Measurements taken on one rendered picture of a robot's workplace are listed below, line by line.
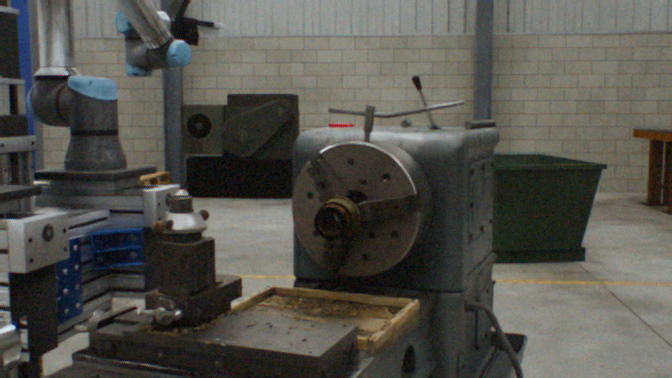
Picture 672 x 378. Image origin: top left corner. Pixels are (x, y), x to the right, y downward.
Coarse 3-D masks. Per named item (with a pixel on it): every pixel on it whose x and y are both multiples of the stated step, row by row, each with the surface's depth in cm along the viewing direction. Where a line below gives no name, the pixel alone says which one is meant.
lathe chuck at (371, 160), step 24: (336, 144) 169; (360, 144) 167; (384, 144) 173; (336, 168) 170; (360, 168) 168; (384, 168) 166; (408, 168) 167; (312, 192) 173; (384, 192) 166; (408, 192) 164; (312, 216) 173; (336, 216) 172; (408, 216) 165; (312, 240) 174; (360, 240) 170; (384, 240) 167; (408, 240) 165; (360, 264) 170; (384, 264) 168
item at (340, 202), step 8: (328, 200) 161; (336, 200) 158; (344, 200) 159; (320, 208) 159; (328, 208) 155; (336, 208) 155; (344, 208) 157; (352, 208) 158; (320, 216) 156; (328, 216) 162; (344, 216) 154; (352, 216) 157; (320, 224) 157; (328, 224) 162; (336, 224) 163; (344, 224) 155; (352, 224) 157; (320, 232) 157; (328, 232) 159; (336, 232) 160; (344, 232) 155; (352, 232) 161; (328, 240) 157
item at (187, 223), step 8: (168, 216) 116; (176, 216) 116; (184, 216) 116; (192, 216) 117; (200, 216) 118; (176, 224) 115; (184, 224) 115; (192, 224) 116; (200, 224) 117; (168, 232) 115; (176, 232) 115; (184, 232) 115; (192, 232) 116
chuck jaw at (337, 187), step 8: (320, 160) 168; (312, 168) 168; (320, 168) 167; (328, 168) 169; (312, 176) 168; (320, 176) 167; (328, 176) 166; (336, 176) 169; (320, 184) 166; (328, 184) 165; (336, 184) 166; (344, 184) 170; (320, 192) 166; (328, 192) 163; (336, 192) 163; (344, 192) 167; (352, 192) 171; (320, 200) 164
